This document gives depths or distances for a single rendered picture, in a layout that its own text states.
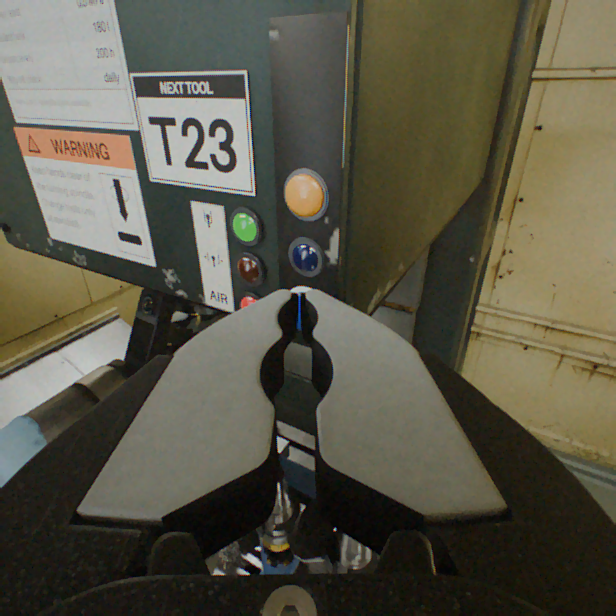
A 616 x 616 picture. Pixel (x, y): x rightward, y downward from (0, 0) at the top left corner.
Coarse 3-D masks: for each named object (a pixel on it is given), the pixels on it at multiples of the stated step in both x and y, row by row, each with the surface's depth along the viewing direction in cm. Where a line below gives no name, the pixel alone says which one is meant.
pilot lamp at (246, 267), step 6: (246, 258) 28; (240, 264) 28; (246, 264) 28; (252, 264) 28; (240, 270) 28; (246, 270) 28; (252, 270) 28; (258, 270) 28; (246, 276) 28; (252, 276) 28; (258, 276) 28; (252, 282) 29
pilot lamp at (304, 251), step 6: (300, 246) 25; (306, 246) 25; (294, 252) 25; (300, 252) 25; (306, 252) 25; (312, 252) 25; (294, 258) 26; (300, 258) 25; (306, 258) 25; (312, 258) 25; (300, 264) 25; (306, 264) 25; (312, 264) 25; (306, 270) 26; (312, 270) 25
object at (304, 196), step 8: (296, 176) 23; (304, 176) 23; (288, 184) 23; (296, 184) 23; (304, 184) 23; (312, 184) 22; (288, 192) 23; (296, 192) 23; (304, 192) 23; (312, 192) 23; (320, 192) 23; (288, 200) 24; (296, 200) 23; (304, 200) 23; (312, 200) 23; (320, 200) 23; (296, 208) 24; (304, 208) 23; (312, 208) 23; (320, 208) 23; (304, 216) 24
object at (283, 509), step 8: (280, 480) 48; (280, 488) 48; (288, 488) 50; (280, 496) 49; (288, 496) 50; (280, 504) 49; (288, 504) 50; (272, 512) 49; (280, 512) 49; (288, 512) 50; (272, 520) 50; (280, 520) 50
